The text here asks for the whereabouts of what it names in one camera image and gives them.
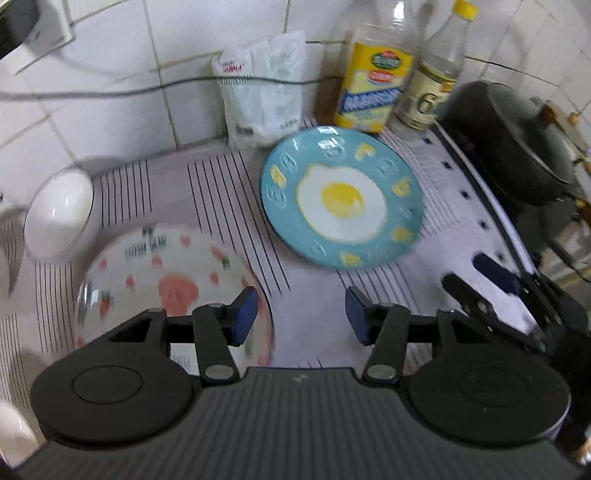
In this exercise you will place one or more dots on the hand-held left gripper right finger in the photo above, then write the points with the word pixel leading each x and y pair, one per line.
pixel 356 316

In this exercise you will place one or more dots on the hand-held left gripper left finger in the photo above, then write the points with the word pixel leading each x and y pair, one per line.
pixel 244 316

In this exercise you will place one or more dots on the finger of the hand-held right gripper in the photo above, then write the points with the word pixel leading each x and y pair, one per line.
pixel 480 308
pixel 496 273

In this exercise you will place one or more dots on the strawberry print plate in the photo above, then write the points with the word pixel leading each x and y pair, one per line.
pixel 175 277

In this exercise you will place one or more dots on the blue plate with egg print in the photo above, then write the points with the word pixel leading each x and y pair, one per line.
pixel 341 198

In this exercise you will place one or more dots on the white bowl with black rim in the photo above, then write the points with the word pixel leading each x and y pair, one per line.
pixel 57 214

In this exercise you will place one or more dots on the striped table mat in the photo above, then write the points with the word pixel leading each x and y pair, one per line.
pixel 304 295

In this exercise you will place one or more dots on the gas stove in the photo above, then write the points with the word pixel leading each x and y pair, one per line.
pixel 554 230

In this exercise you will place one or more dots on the black wok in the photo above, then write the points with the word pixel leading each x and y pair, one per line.
pixel 489 134

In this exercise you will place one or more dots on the glass wok lid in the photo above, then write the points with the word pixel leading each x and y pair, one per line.
pixel 531 129

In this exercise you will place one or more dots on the yellow cap vinegar bottle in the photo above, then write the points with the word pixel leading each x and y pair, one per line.
pixel 429 87

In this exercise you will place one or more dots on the white plastic bag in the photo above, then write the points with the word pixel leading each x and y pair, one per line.
pixel 263 92

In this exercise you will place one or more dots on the yellow label oil bottle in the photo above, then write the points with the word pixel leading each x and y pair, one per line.
pixel 369 87

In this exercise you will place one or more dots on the white power adapter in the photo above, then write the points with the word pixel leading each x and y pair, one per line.
pixel 32 32

